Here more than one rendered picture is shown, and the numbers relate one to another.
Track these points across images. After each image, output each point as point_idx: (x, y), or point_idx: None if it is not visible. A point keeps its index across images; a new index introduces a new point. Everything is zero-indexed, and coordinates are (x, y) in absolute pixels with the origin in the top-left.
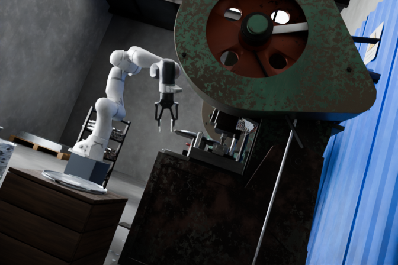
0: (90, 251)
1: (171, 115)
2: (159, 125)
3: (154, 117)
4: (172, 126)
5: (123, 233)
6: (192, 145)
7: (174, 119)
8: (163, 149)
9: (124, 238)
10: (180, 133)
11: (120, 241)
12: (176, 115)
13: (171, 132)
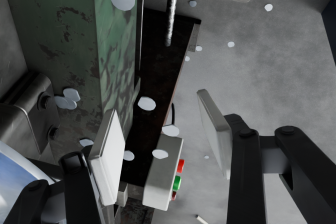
0: None
1: (94, 205)
2: (227, 117)
3: (309, 138)
4: (104, 128)
5: (235, 88)
6: (3, 116)
7: (68, 175)
8: (171, 124)
9: (231, 62)
10: (59, 166)
11: (237, 40)
12: (22, 216)
13: (114, 110)
